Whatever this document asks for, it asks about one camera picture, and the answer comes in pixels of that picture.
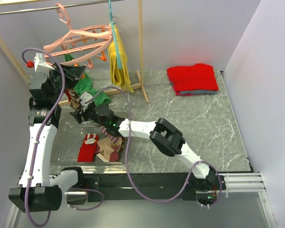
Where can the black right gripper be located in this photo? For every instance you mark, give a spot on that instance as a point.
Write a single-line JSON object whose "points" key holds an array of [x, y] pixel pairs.
{"points": [[78, 115]]}

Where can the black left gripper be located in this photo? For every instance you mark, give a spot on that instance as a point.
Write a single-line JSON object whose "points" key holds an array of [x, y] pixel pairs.
{"points": [[73, 73]]}

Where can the brown striped sock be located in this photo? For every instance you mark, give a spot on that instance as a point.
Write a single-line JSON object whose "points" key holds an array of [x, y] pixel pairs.
{"points": [[73, 98], [123, 145]]}

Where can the pink round clip hanger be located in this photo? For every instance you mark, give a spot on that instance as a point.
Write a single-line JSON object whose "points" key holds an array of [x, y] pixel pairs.
{"points": [[85, 42]]}

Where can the beige purple striped sock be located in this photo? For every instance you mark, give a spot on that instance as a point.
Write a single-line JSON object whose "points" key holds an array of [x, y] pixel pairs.
{"points": [[106, 146]]}

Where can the red patterned sock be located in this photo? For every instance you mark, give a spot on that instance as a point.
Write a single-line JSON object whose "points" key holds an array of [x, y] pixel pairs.
{"points": [[88, 148]]}

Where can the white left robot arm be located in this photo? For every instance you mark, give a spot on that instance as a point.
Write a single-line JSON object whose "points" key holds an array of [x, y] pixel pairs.
{"points": [[36, 190]]}

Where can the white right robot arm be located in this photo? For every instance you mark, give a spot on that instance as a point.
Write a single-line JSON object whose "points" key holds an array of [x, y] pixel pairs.
{"points": [[164, 135]]}

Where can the teal clothes hanger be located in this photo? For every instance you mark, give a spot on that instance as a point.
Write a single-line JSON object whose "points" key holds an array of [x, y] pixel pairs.
{"points": [[119, 63]]}

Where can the green cloth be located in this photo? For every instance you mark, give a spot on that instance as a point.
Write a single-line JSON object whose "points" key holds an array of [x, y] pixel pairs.
{"points": [[85, 84]]}

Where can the clear plastic bin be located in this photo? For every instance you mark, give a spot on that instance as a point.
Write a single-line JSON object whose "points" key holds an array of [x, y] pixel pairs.
{"points": [[69, 138]]}

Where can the yellow cloth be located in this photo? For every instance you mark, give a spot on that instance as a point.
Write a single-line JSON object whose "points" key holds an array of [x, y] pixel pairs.
{"points": [[119, 77]]}

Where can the black base beam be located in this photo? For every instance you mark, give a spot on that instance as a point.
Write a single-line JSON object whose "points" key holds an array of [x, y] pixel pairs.
{"points": [[116, 186]]}

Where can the grey folded shirt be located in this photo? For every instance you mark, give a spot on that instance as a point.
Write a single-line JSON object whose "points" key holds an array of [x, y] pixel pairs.
{"points": [[189, 92]]}

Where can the red folded shirt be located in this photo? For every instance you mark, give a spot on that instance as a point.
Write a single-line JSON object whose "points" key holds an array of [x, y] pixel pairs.
{"points": [[201, 76]]}

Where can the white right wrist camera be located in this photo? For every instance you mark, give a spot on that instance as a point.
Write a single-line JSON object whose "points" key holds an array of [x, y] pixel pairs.
{"points": [[85, 100]]}

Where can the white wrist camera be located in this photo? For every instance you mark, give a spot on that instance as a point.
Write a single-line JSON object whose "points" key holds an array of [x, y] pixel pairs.
{"points": [[39, 64], [85, 100]]}

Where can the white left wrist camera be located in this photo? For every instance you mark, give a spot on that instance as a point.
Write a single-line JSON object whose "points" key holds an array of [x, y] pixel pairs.
{"points": [[39, 64]]}

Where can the wooden clothes rack frame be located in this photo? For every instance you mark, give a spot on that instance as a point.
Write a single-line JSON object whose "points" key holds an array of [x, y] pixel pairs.
{"points": [[140, 73]]}

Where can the metal hanging rail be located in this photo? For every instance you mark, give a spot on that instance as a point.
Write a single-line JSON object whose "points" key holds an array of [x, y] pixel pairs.
{"points": [[52, 8]]}

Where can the aluminium rail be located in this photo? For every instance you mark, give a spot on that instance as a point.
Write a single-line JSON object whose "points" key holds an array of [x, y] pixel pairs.
{"points": [[243, 182]]}

